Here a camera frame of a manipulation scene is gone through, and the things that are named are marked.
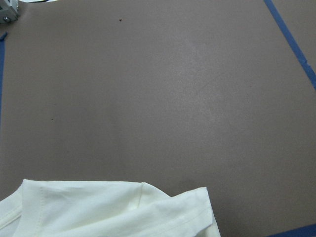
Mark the cream long-sleeve cat T-shirt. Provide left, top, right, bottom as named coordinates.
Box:
left=0, top=179, right=220, bottom=237

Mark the aluminium frame post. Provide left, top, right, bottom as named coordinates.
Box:
left=0, top=0, right=19, bottom=24

